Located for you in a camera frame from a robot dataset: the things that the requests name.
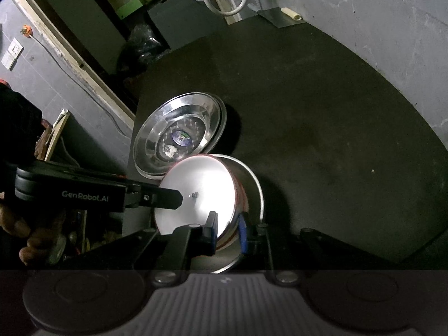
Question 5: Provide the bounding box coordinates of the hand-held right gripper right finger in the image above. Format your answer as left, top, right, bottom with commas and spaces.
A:
238, 213, 403, 286

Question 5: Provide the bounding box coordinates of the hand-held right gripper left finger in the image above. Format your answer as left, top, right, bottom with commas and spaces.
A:
66, 211, 218, 286

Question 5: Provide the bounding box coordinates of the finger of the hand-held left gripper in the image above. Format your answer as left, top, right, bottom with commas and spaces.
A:
124, 181, 183, 211

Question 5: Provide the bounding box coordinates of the large steel bowl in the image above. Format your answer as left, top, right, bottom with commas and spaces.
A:
189, 153, 265, 274

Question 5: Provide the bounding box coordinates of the steel plate with sticker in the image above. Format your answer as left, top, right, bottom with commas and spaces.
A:
133, 92, 228, 181

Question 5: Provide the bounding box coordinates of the person's left hand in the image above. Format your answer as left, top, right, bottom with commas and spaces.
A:
0, 201, 53, 267

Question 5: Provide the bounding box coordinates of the wooden board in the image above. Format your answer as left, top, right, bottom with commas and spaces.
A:
44, 108, 70, 162

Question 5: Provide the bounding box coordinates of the black plastic bag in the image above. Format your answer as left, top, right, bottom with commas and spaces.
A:
117, 24, 172, 74

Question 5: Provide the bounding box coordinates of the grey cabinet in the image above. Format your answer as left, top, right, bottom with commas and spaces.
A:
147, 0, 228, 50

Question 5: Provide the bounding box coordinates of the green box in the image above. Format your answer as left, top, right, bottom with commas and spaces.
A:
117, 0, 145, 20

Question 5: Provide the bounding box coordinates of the thin wall cable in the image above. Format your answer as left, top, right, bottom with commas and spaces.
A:
31, 33, 132, 137

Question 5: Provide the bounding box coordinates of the cleaver with cream handle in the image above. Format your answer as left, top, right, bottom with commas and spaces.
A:
258, 7, 302, 29

